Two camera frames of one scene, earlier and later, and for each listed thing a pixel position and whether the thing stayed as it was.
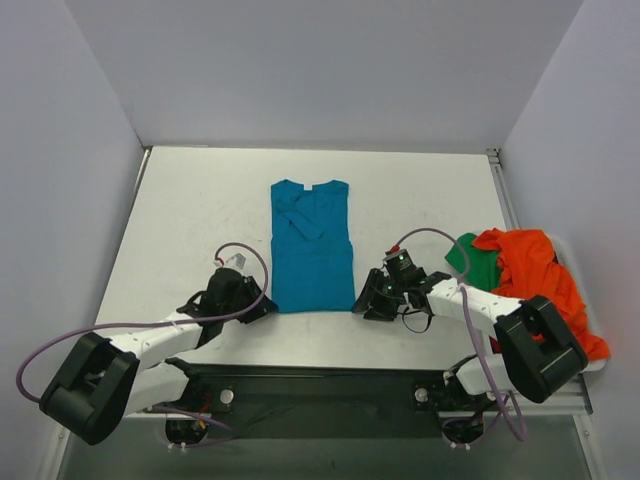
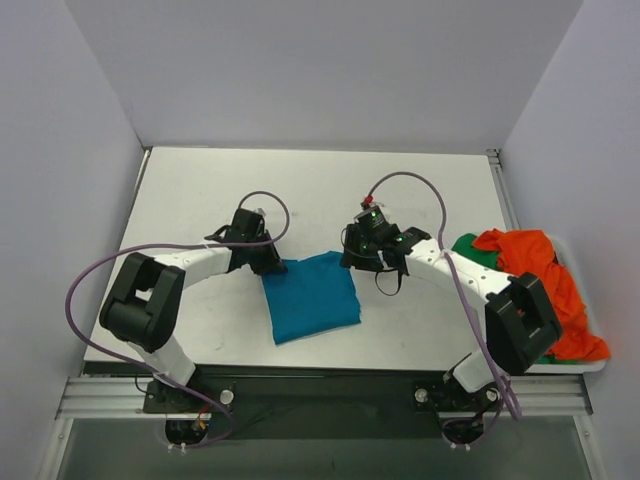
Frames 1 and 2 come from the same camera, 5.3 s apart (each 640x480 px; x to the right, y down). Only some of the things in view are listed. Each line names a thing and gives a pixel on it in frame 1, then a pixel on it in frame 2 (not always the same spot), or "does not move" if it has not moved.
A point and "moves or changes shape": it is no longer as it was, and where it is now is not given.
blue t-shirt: x=312 y=255 moves or changes shape
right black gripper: x=376 y=296 → x=357 y=255
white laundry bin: x=565 y=257 does not move
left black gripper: x=252 y=298 → x=267 y=257
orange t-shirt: x=529 y=269 does not move
